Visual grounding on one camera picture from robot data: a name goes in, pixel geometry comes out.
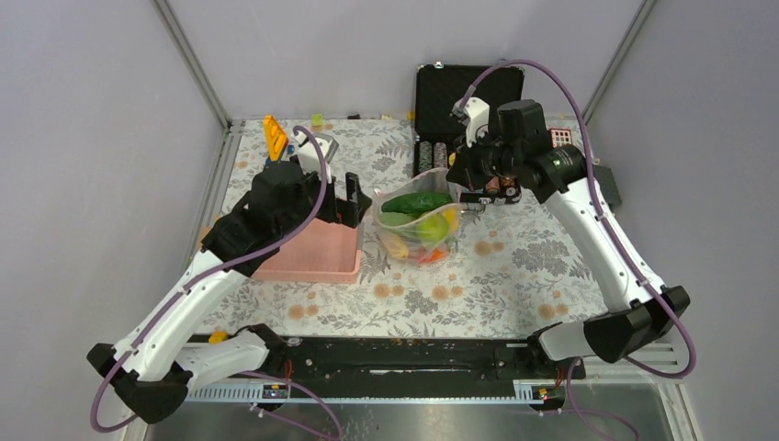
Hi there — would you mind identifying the red grid toy block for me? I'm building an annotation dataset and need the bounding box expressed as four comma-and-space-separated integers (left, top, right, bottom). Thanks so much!
549, 128, 574, 148

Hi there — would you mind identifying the green pear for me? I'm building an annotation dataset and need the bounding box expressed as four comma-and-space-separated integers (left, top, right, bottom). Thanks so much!
416, 214, 449, 248

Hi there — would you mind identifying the floral table mat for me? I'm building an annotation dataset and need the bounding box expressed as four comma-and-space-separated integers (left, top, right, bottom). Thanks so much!
196, 119, 606, 338

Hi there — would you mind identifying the green cucumber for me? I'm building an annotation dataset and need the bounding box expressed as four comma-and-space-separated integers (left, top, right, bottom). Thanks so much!
381, 191, 453, 214

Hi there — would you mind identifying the grey building baseplate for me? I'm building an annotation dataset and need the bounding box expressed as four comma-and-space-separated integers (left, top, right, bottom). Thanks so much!
593, 165, 623, 210

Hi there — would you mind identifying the clear zip top bag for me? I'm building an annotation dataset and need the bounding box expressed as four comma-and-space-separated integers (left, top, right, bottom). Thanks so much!
372, 168, 463, 265

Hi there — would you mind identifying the black poker chip case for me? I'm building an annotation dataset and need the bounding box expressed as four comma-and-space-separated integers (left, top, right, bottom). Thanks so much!
412, 62, 525, 208

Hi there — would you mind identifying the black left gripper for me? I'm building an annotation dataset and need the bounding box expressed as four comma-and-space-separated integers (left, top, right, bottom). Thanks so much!
277, 163, 372, 239

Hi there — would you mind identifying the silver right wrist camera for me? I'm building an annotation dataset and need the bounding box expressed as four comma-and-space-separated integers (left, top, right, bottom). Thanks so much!
452, 97, 490, 148

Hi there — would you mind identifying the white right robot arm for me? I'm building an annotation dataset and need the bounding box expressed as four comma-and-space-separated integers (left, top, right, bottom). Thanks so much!
447, 97, 690, 379

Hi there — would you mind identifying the orange fruit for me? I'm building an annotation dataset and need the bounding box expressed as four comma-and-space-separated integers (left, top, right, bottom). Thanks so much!
440, 208, 460, 234

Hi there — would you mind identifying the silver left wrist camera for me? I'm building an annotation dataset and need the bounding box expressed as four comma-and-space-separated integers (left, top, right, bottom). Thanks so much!
295, 130, 340, 184

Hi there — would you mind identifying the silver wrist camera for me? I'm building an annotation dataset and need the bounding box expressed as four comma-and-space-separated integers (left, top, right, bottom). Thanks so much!
295, 130, 340, 184
452, 97, 490, 148

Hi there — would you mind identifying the red orange mango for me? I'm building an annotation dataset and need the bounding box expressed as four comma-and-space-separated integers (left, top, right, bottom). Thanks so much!
419, 246, 449, 265

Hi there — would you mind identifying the yellow toy cart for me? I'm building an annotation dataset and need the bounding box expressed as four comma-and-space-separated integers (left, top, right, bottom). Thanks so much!
263, 115, 294, 163

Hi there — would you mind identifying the pink plastic basket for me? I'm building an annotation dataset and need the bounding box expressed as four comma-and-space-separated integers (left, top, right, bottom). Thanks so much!
252, 220, 363, 284

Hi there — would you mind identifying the yellow lemon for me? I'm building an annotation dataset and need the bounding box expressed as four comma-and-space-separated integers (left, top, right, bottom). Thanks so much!
380, 233, 410, 260

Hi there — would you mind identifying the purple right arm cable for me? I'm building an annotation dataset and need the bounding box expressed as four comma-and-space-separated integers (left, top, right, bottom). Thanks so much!
456, 59, 698, 441

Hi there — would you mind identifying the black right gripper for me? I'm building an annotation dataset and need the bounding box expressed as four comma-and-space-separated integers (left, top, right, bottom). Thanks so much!
446, 127, 523, 193

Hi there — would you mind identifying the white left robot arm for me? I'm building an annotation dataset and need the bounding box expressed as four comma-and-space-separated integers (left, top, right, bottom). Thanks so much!
86, 162, 372, 433

